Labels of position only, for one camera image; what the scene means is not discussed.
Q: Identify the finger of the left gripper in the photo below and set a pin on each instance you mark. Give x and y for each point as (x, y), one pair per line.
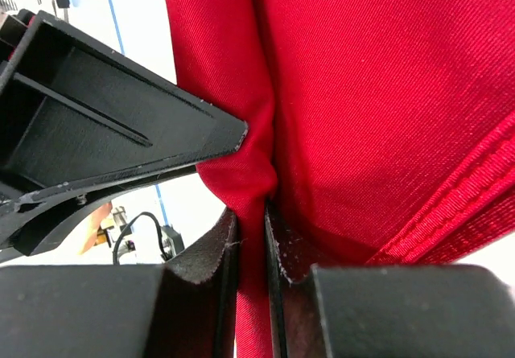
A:
(81, 124)

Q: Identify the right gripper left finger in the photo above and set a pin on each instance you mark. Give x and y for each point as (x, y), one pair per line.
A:
(185, 307)

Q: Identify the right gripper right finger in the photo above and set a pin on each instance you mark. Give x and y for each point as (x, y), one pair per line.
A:
(320, 308)

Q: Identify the red cloth napkin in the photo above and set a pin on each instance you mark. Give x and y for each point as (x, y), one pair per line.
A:
(382, 129)

